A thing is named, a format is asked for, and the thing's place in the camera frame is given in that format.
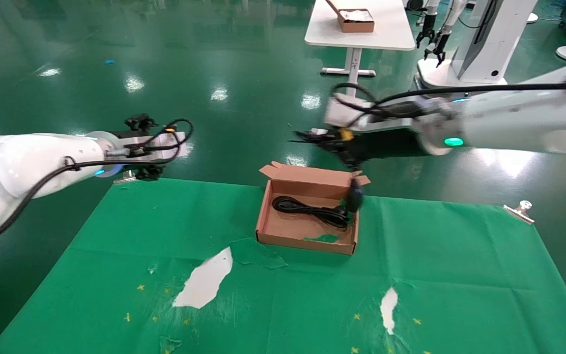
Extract black background robot gripper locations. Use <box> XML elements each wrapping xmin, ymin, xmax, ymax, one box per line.
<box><xmin>415</xmin><ymin>14</ymin><xmax>435</xmax><ymax>49</ymax></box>
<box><xmin>424</xmin><ymin>29</ymin><xmax>449</xmax><ymax>67</ymax></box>

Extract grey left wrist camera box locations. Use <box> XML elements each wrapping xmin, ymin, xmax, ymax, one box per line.
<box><xmin>116</xmin><ymin>130</ymin><xmax>187</xmax><ymax>163</ymax></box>

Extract white wheeled background robot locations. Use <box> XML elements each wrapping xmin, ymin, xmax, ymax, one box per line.
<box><xmin>416</xmin><ymin>0</ymin><xmax>542</xmax><ymax>90</ymax></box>

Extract small brown filled box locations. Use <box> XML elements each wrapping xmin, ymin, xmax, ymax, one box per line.
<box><xmin>325</xmin><ymin>0</ymin><xmax>376</xmax><ymax>33</ymax></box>

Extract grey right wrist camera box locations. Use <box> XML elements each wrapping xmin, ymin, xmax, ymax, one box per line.
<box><xmin>323</xmin><ymin>95</ymin><xmax>380</xmax><ymax>130</ymax></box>

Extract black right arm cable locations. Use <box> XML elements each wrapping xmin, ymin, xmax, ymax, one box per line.
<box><xmin>330</xmin><ymin>81</ymin><xmax>566</xmax><ymax>129</ymax></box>

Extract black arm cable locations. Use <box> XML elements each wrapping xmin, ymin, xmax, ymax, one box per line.
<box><xmin>330</xmin><ymin>81</ymin><xmax>566</xmax><ymax>129</ymax></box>
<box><xmin>0</xmin><ymin>118</ymin><xmax>195</xmax><ymax>246</ymax></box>

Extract thin black usb cable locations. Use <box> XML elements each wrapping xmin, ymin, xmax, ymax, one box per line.
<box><xmin>344</xmin><ymin>170</ymin><xmax>366</xmax><ymax>215</ymax></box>

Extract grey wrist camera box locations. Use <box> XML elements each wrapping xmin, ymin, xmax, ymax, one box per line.
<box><xmin>116</xmin><ymin>130</ymin><xmax>187</xmax><ymax>163</ymax></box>
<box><xmin>323</xmin><ymin>95</ymin><xmax>380</xmax><ymax>130</ymax></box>

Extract thick black power cord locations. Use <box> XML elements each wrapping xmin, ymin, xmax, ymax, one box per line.
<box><xmin>272</xmin><ymin>195</ymin><xmax>351</xmax><ymax>230</ymax></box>

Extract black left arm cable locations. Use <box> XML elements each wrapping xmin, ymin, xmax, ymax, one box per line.
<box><xmin>0</xmin><ymin>118</ymin><xmax>195</xmax><ymax>246</ymax></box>

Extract open brown cardboard box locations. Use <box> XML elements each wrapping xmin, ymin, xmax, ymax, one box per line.
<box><xmin>256</xmin><ymin>161</ymin><xmax>371</xmax><ymax>255</ymax></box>

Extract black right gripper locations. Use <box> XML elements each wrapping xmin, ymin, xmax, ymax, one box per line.
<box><xmin>290</xmin><ymin>129</ymin><xmax>429</xmax><ymax>171</ymax></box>

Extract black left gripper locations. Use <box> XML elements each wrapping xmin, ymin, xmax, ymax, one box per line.
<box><xmin>114</xmin><ymin>113</ymin><xmax>165</xmax><ymax>181</ymax></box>

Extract white height-adjustable table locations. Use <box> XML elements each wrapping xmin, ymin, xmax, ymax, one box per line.
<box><xmin>305</xmin><ymin>0</ymin><xmax>417</xmax><ymax>136</ymax></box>

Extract green table cloth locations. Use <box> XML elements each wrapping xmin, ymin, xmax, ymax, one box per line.
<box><xmin>0</xmin><ymin>178</ymin><xmax>566</xmax><ymax>354</ymax></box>

